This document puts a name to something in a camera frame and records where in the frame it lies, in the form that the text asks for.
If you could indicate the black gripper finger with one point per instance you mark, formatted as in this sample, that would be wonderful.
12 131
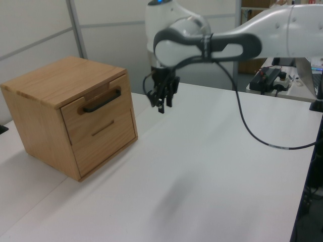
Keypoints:
161 107
169 99

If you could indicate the grey open laptop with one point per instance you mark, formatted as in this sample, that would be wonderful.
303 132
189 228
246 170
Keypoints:
306 73

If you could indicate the grey emergency stop button box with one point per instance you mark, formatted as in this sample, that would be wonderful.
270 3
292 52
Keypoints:
282 82

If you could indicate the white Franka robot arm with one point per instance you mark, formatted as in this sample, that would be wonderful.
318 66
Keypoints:
277 32

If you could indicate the brown cardboard box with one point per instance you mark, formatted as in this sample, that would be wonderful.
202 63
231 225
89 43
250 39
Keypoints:
249 66

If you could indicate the black electronics box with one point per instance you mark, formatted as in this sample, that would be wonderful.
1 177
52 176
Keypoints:
265 76

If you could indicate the black stand base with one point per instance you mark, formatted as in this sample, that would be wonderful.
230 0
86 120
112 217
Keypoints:
3 129

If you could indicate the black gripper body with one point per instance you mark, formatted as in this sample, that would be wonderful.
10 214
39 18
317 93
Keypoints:
162 78

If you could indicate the black camera stand clamp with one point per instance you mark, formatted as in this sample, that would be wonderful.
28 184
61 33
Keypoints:
316 106

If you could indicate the wooden drawer with slot pull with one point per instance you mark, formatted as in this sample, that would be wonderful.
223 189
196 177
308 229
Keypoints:
108 148

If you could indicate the white side desk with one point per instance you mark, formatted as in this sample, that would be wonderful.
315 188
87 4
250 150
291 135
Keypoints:
292 94

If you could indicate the grey partition post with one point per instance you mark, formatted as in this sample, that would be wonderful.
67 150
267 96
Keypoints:
77 27
237 12

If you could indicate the wooden two-drawer cabinet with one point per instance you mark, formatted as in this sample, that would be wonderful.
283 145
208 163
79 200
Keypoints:
32 121

